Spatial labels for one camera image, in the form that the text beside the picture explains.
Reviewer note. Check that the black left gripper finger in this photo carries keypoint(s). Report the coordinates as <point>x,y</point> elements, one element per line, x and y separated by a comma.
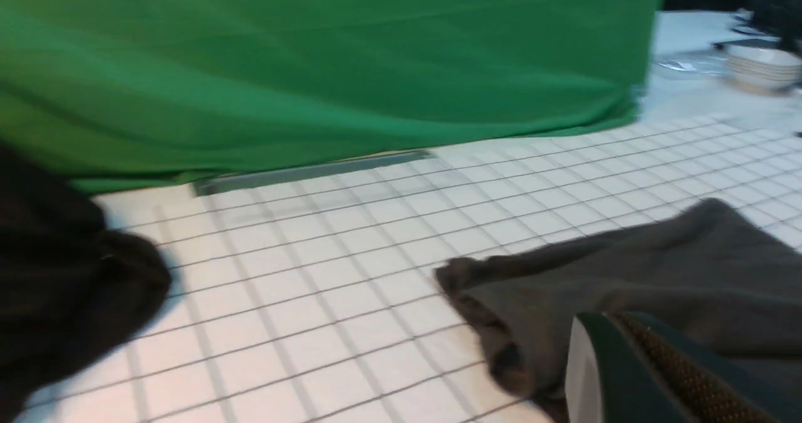
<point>631,367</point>

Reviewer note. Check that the gray long-sleeve top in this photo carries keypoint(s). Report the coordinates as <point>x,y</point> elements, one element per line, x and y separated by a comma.
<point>708,273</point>

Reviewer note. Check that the stack of white bowls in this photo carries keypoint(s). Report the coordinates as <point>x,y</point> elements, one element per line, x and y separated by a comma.
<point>762,69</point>

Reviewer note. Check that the pile of black clothes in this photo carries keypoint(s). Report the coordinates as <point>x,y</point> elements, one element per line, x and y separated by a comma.
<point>72,289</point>

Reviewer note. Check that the green backdrop cloth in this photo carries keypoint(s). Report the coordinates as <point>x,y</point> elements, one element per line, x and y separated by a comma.
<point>127,94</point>

